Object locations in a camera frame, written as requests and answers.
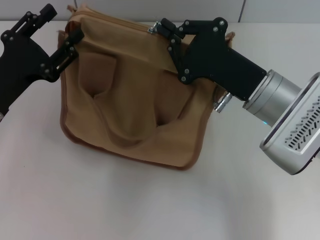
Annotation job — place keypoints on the silver vented wrist camera box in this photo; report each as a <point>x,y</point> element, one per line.
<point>295,140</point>

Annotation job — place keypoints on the silver metal zipper pull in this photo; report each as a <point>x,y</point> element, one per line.
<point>153,28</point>

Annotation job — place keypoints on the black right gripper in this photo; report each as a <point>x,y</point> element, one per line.
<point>215,57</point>

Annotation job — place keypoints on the khaki canvas food bag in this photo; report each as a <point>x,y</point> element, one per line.
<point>130,100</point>

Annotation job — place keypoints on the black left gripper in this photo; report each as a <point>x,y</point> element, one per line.
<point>20,62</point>

